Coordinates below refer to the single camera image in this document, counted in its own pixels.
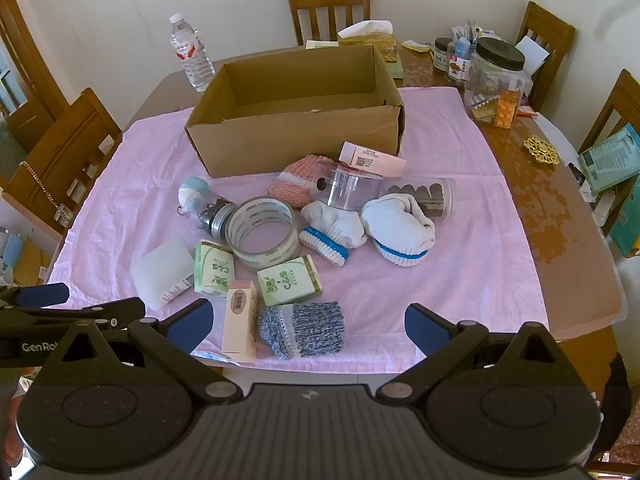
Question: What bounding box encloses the pale pink carton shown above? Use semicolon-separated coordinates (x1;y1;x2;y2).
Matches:
221;280;260;362
339;141;408;179

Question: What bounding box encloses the teal cardboard box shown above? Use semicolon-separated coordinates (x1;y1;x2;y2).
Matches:
607;180;640;258

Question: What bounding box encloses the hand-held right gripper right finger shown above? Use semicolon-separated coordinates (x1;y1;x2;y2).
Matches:
375;302;583;403

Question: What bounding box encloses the large clear jar black lid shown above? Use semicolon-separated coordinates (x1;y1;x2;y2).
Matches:
467;37;527;122

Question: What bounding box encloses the clear jar with dark discs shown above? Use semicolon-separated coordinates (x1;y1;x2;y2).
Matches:
379;177;457;222

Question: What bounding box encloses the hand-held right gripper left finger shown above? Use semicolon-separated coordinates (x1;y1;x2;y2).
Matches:
47;299;243;405

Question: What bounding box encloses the orange pill blister pack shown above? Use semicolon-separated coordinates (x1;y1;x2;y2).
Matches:
492;89;521;130

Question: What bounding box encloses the clear tape roll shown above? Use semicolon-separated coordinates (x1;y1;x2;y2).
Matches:
226;195;302;272

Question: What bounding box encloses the white sock with blue stripe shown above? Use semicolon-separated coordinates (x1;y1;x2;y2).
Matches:
360;195;437;268
299;201;368;267

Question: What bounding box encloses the brown label jar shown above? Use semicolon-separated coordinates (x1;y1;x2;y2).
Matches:
446;55;473;86

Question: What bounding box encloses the silver pill blister pack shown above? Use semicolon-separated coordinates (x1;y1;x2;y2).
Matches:
470;97;498;121

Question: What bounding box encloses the pink knitted sock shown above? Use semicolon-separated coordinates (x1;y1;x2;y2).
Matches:
267;155;333;209

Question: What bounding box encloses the white paper card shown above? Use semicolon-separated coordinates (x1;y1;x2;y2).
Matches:
515;35;545;81

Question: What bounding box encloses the white power strip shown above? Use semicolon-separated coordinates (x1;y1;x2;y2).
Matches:
592;192;617;222

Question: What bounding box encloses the yellow tissue box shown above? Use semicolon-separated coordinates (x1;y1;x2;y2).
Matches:
337;20;401;58

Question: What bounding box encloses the clear plastic container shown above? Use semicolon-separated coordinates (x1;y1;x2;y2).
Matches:
314;160;385;212

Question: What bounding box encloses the blue and white toy keychain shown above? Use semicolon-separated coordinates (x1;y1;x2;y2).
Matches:
177;176;210;217

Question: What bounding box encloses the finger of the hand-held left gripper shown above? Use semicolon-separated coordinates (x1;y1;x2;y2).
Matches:
0;297;147;333
0;282;70;311

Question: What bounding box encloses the pink cloth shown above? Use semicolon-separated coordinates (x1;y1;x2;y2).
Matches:
45;85;551;368

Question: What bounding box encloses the brown cardboard box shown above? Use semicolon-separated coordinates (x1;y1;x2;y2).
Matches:
185;44;405;179

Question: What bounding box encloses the white tissue packet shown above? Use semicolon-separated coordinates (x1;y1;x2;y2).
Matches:
129;237;195;311

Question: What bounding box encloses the glass jar of binder clips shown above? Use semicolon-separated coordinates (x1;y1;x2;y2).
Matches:
196;200;238;247

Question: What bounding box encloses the small jar dark lid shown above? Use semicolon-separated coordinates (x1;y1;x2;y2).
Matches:
432;36;455;72

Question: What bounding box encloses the green tissue packet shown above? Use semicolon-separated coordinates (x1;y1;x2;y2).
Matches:
256;255;324;308
192;240;236;298

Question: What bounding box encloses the grey knitted sock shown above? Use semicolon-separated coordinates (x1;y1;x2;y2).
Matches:
256;301;347;360

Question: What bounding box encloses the brown wooden desktop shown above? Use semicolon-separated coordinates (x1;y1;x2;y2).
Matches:
117;42;630;406

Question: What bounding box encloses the clear plastic water bottle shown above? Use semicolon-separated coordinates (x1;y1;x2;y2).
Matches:
169;12;217;93

